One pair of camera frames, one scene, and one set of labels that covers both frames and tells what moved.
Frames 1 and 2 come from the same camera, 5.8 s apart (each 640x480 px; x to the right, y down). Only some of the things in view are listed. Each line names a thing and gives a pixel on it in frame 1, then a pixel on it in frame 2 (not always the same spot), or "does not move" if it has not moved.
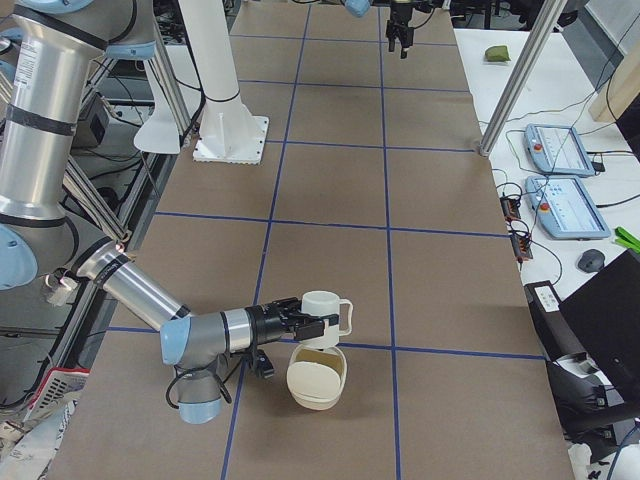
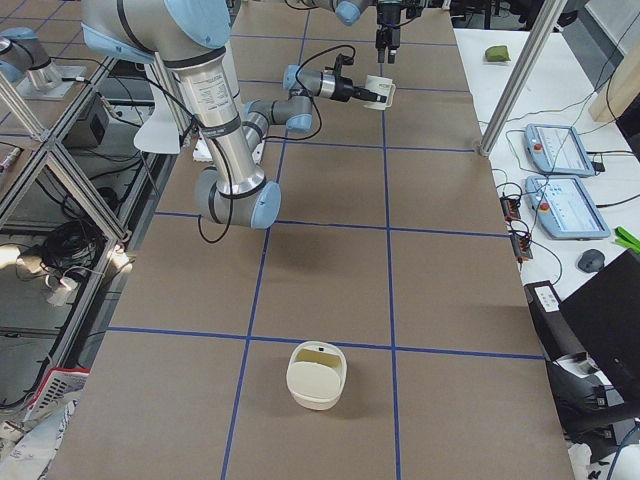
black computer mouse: x=591 y=260 does not move
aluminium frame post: x=547 y=21 does not move
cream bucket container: x=316 y=378 does not move
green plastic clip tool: x=626 y=239 does not move
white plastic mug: x=323 y=303 -> x=380 y=86
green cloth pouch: x=497 y=54 does not move
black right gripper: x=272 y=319 -> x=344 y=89
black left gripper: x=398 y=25 -> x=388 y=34
